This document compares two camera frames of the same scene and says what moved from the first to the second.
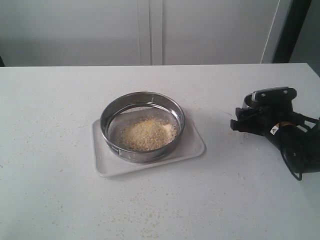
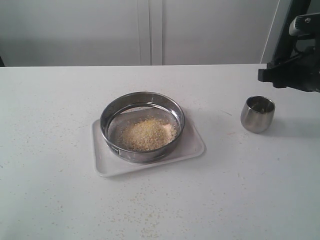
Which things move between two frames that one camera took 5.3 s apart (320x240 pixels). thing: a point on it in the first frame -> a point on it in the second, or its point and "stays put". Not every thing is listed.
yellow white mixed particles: [148, 134] stays put
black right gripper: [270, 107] -> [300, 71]
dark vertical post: [297, 13] stays put
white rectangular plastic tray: [190, 146] stays put
